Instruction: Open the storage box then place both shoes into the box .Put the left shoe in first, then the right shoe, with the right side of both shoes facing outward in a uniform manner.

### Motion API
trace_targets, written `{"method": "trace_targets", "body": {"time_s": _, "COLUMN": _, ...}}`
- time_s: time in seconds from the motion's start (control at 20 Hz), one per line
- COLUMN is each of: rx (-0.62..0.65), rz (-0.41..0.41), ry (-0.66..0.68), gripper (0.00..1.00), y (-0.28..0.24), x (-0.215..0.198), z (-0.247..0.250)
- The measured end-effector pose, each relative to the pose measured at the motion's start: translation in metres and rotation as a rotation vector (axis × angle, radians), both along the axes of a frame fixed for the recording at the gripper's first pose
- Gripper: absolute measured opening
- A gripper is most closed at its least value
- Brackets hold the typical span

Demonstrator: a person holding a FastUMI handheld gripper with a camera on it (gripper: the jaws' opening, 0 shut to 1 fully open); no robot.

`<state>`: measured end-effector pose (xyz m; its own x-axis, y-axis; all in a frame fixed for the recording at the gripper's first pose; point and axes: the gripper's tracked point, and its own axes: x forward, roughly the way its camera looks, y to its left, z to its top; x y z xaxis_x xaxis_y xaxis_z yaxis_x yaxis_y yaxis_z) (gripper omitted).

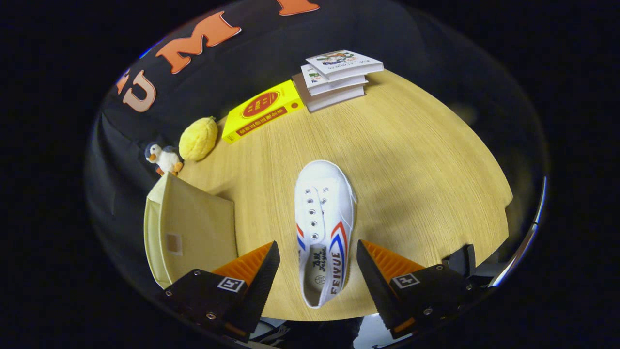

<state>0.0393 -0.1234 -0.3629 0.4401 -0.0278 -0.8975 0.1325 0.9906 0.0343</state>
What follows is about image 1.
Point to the yellow round plush toy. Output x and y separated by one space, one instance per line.
198 139

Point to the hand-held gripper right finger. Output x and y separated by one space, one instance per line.
378 286

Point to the cream fabric storage box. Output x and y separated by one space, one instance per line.
193 223

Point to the white illustrated book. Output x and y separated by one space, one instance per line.
346 63
334 85

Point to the penguin plush toy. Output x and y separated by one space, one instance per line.
165 157

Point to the brown cover book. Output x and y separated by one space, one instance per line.
334 99

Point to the white shoe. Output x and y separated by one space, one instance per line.
324 194

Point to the yellow book with red label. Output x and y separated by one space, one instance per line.
261 109

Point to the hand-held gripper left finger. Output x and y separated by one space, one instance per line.
259 286

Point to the black backdrop cloth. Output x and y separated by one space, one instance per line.
193 97

